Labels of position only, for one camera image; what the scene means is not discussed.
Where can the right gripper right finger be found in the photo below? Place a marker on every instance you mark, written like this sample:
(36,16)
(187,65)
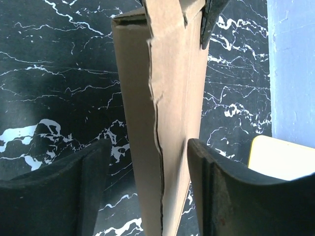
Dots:
(233,200)

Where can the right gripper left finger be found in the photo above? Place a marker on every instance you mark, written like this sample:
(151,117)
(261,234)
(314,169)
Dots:
(61,199)

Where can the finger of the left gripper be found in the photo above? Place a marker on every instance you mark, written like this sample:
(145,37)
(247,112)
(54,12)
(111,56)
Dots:
(210,14)

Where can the cardboard box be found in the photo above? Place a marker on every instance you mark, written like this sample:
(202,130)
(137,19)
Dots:
(162,70)

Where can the small whiteboard with wooden frame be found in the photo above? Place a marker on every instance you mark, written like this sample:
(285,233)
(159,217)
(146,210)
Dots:
(281,159)

